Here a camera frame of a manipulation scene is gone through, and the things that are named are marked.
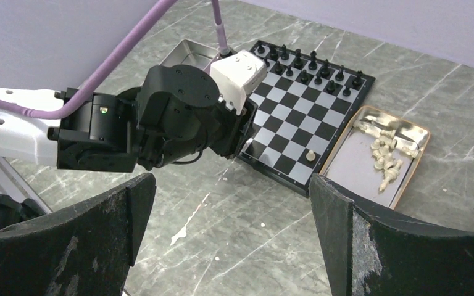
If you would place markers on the black white chess board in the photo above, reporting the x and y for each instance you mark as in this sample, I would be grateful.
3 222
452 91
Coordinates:
288 126

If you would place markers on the black chess pieces row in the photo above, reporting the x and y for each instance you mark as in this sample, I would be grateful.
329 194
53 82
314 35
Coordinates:
304 75

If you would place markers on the yellow tray of white pieces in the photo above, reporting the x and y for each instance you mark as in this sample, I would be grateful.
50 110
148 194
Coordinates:
350 163

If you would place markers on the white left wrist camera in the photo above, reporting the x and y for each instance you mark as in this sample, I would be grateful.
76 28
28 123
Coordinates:
236 77

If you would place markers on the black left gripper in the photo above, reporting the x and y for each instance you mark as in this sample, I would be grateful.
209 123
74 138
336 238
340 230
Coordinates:
223 130

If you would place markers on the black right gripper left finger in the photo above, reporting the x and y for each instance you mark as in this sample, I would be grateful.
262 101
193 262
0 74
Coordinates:
84 249

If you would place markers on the white chess piece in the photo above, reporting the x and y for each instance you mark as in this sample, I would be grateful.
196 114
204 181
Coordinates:
310 156

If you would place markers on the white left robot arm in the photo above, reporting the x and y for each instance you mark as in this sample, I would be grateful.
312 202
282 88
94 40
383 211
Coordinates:
172 118

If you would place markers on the silver metal tray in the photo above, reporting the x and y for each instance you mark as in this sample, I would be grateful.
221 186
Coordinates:
189 52

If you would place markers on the pile of white pieces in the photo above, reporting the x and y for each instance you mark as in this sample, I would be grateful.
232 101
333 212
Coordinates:
382 151

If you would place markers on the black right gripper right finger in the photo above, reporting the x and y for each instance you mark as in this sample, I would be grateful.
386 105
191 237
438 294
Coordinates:
369 249

